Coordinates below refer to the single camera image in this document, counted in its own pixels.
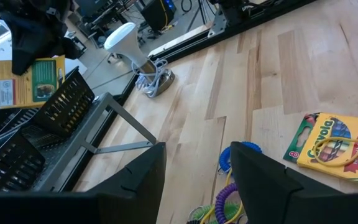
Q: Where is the white lamp cable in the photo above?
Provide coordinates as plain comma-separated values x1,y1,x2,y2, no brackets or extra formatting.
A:
131,58,170,96

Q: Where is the green coil keychain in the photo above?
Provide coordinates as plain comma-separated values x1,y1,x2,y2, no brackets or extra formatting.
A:
193,201,244,224

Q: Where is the Crayola crayon box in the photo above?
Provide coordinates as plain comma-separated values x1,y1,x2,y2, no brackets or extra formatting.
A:
283,111,358,190
0,55,67,112

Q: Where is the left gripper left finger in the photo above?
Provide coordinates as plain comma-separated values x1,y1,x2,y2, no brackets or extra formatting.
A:
0,141,168,224

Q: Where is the black computer tower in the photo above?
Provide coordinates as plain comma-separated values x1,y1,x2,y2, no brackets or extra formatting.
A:
140,0,177,32

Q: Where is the yellow rubber band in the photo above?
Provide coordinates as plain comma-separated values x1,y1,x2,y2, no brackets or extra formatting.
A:
199,169,245,224
311,132,358,168

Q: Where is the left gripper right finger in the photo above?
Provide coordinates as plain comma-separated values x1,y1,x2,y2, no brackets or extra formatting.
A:
229,141,358,224

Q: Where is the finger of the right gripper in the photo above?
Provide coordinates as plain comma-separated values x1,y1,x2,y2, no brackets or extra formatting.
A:
10,33,48,77

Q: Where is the silver corner bracket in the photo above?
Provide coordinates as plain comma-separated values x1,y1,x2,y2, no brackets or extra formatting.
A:
208,8,230,39

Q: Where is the purple coil keychain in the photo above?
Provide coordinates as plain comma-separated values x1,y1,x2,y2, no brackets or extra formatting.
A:
214,182,241,224

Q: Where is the white mushroom lamp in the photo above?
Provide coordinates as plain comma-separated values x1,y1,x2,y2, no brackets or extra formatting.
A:
103,22,176,99

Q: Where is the black aluminium table frame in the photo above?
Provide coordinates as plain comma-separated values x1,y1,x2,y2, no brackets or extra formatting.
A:
63,0,318,192

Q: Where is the grey perforated metal shelf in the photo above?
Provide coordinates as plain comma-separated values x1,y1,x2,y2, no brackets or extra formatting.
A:
20,91,158,192

